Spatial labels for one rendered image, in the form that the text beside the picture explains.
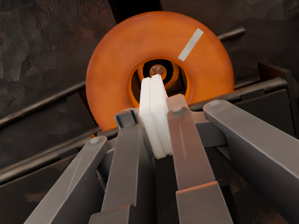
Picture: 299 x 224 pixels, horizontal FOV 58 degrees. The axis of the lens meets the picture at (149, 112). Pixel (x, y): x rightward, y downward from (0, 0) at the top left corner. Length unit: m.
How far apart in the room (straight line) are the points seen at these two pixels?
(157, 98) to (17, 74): 0.27
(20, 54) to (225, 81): 0.26
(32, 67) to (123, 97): 0.15
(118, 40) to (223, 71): 0.11
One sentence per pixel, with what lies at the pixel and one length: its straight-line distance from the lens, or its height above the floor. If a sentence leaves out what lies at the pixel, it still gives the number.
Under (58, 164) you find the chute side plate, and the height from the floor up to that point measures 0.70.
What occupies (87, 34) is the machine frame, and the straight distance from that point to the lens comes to 0.36.
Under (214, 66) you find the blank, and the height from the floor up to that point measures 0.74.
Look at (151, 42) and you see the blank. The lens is 0.27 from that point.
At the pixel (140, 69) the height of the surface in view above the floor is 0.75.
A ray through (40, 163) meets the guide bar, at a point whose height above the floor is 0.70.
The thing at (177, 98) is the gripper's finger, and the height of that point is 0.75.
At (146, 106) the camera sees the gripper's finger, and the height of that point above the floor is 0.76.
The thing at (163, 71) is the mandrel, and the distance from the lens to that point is 0.37.
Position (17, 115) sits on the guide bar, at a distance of 0.40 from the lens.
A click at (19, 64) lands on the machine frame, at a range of 0.40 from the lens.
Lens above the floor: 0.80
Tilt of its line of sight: 16 degrees down
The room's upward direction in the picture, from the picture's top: 19 degrees counter-clockwise
